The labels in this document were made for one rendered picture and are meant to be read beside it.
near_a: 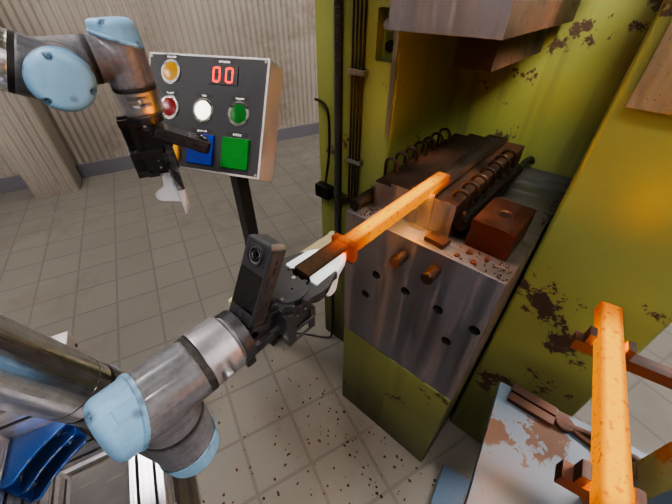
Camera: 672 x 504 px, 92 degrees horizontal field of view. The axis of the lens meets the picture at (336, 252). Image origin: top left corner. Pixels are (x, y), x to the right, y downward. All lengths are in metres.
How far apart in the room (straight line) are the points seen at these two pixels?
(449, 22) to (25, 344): 0.67
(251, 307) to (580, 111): 0.94
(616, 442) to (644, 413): 1.40
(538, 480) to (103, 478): 1.14
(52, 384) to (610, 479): 0.58
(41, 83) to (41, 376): 0.35
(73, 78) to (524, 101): 1.00
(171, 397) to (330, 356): 1.23
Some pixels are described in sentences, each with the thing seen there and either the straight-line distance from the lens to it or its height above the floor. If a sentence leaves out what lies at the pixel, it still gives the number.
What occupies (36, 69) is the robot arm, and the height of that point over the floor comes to 1.25.
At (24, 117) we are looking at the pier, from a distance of 3.33.
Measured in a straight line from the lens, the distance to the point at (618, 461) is 0.51.
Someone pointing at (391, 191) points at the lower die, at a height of 0.97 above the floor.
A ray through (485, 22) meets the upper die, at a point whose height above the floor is 1.29.
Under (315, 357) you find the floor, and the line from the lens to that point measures 1.58.
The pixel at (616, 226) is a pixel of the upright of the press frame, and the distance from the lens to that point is 0.79.
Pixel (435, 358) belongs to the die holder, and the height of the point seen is 0.60.
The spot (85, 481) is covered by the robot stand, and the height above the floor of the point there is 0.21.
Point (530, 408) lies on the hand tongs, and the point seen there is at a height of 0.68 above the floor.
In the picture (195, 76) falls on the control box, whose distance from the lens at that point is 0.98.
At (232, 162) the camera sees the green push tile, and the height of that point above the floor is 0.99.
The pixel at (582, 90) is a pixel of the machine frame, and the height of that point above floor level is 1.13.
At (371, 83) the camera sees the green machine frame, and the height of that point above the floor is 1.15.
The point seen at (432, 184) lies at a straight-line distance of 0.72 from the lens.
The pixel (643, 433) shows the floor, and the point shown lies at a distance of 1.85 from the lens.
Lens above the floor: 1.33
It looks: 40 degrees down
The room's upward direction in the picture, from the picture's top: straight up
